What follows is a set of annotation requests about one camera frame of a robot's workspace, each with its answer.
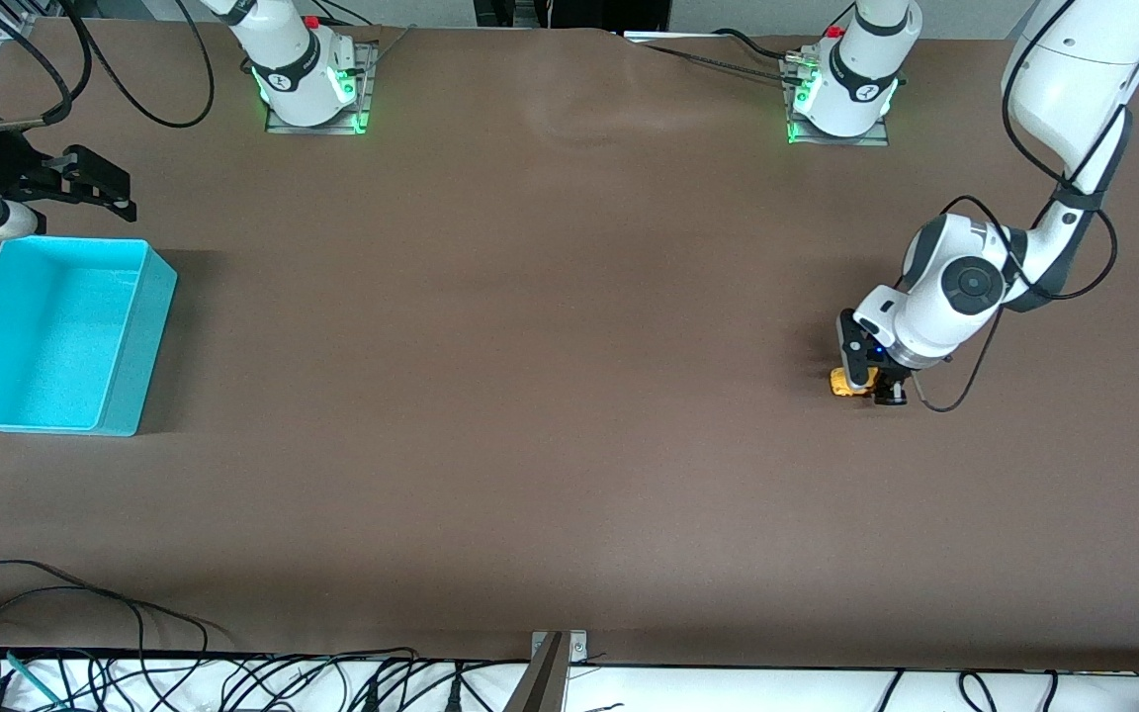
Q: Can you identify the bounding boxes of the turquoise plastic bin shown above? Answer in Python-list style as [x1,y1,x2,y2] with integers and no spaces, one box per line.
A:
[0,235,179,437]

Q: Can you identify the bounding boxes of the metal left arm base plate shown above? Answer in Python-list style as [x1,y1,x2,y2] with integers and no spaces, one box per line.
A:
[785,59,892,147]

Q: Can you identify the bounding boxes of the dark grey metal bar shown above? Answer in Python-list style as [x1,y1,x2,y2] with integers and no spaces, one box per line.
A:
[503,633,569,712]

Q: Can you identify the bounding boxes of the black base supply cable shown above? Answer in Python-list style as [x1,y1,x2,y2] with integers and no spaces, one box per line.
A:
[629,28,808,85]

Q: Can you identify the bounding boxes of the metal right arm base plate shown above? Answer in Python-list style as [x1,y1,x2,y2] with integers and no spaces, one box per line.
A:
[265,42,378,135]

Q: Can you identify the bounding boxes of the black equipment box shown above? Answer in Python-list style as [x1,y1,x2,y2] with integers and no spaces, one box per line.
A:
[474,0,671,34]

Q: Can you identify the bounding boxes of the metal edge bracket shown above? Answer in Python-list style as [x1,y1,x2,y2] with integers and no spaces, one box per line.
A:
[531,630,589,664]

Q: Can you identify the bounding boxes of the teal cable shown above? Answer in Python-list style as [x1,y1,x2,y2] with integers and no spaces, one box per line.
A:
[4,651,68,709]

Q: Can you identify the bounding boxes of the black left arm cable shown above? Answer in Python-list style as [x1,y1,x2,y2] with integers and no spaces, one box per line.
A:
[916,20,1121,413]

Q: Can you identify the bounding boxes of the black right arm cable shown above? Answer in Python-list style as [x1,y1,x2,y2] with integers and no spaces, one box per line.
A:
[0,0,217,131]

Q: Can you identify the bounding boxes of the black looped floor cable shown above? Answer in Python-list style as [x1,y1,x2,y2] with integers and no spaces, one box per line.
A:
[0,586,213,659]
[0,559,150,659]

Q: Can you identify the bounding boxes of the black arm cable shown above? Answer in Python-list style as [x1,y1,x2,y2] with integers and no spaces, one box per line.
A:
[0,0,217,131]
[916,20,1121,413]

